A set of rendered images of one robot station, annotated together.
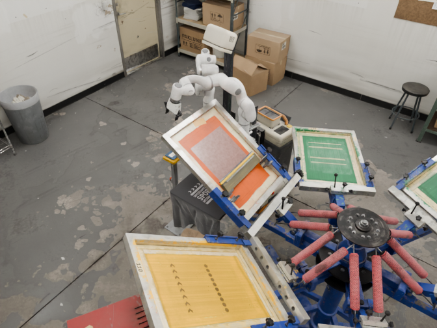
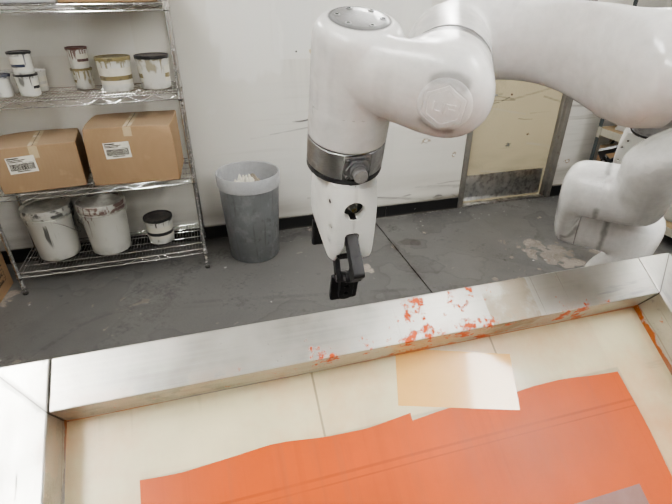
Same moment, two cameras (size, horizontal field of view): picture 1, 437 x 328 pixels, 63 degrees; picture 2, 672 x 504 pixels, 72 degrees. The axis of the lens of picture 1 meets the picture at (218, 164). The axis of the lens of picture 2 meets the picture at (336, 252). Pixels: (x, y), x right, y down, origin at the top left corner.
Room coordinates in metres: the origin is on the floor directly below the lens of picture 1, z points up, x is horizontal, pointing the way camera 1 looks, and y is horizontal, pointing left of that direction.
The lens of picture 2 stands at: (1.83, 0.04, 1.78)
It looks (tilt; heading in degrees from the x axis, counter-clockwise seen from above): 30 degrees down; 39
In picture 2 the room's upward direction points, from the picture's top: straight up
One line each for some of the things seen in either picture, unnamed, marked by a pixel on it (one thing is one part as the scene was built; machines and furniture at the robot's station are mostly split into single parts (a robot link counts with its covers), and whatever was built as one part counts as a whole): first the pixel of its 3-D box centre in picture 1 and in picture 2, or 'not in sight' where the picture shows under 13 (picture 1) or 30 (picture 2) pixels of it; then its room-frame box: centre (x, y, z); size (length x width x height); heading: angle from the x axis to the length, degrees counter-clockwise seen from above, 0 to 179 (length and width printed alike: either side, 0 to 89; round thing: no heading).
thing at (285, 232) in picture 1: (264, 222); not in sight; (1.71, -0.35, 0.89); 1.24 x 0.06 x 0.06; 55
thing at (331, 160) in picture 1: (332, 159); not in sight; (2.26, -0.94, 1.05); 1.08 x 0.61 x 0.23; 175
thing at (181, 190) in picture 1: (211, 189); not in sight; (2.00, 0.05, 0.95); 0.48 x 0.44 x 0.01; 55
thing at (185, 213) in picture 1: (196, 222); not in sight; (1.83, 0.17, 0.74); 0.46 x 0.04 x 0.42; 55
